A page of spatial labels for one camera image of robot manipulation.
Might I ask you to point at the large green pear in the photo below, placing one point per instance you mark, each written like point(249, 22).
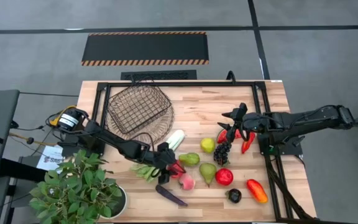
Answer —
point(208, 172)

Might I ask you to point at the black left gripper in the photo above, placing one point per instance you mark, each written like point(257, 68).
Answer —
point(163, 160)

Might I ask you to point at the green mango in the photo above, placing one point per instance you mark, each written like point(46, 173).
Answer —
point(189, 159)

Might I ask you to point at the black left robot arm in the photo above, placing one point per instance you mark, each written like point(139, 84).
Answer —
point(117, 144)

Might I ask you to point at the black grape bunch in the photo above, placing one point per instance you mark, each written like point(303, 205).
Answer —
point(222, 153)

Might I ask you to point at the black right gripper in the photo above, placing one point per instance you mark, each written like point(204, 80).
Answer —
point(253, 123)

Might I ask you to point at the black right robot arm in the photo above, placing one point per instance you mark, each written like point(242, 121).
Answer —
point(306, 119)

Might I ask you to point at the white plant pot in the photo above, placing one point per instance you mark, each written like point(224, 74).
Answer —
point(121, 202)

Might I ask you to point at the green celery stalk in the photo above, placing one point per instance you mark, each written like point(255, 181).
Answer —
point(176, 140)

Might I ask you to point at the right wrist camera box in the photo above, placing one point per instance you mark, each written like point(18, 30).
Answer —
point(241, 111)

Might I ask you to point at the white printed paper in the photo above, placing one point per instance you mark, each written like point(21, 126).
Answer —
point(51, 158)

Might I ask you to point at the red watermelon slice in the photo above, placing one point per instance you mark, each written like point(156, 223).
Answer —
point(222, 136)

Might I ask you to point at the black furniture leg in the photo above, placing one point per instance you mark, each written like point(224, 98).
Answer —
point(20, 169)

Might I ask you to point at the dark round mangosteen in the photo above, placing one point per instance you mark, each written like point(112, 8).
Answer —
point(234, 195)

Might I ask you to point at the small red apple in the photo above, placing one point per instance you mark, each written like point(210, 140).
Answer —
point(177, 169)

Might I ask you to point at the long purple eggplant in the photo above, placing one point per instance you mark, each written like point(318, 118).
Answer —
point(170, 195)

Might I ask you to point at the pink peach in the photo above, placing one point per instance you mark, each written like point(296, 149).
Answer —
point(186, 182)

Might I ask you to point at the yellow-green apple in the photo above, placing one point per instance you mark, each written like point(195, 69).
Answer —
point(208, 145)

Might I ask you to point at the black hazard-striped floor mat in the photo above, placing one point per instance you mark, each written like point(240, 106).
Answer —
point(145, 48)

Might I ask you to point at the red chili pepper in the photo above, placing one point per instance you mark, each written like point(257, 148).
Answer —
point(248, 142)

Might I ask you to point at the black metal table frame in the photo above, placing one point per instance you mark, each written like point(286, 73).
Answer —
point(182, 84)

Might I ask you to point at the green potted plant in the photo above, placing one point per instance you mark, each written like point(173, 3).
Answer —
point(76, 189)

